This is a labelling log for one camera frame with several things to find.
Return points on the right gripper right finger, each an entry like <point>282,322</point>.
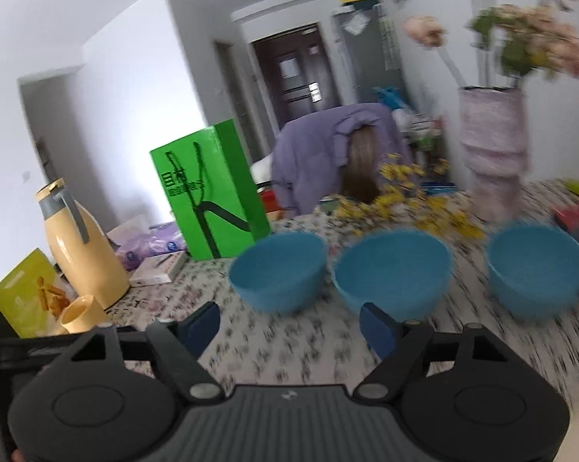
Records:
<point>400,346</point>

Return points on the dried pink roses bouquet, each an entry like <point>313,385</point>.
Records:
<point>522,40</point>

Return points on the yellow-green snack box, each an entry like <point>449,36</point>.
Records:
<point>33,296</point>

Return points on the purple tissue pack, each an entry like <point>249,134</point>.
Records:
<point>135,240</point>

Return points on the blue bowl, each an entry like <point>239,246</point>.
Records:
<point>283,273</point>
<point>406,273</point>
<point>533,270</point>

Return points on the green paper gift bag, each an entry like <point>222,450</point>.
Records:
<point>208,184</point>

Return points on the purple textured vase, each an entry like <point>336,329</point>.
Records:
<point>496,145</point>

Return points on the yellow ceramic mug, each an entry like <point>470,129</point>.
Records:
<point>83,314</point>

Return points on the calligraphy print tablecloth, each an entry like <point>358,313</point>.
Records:
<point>319,303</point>

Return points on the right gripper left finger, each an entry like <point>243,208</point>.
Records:
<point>177,347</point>

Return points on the yellow flower branch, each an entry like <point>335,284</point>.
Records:
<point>403,202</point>

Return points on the grey refrigerator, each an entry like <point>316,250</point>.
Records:
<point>367,42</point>

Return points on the chair with purple jacket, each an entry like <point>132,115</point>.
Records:
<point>337,151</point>

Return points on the dark brown entrance door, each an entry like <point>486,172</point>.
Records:
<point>297,72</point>

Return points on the yellow thermos jug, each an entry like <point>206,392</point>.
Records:
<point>80,247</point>

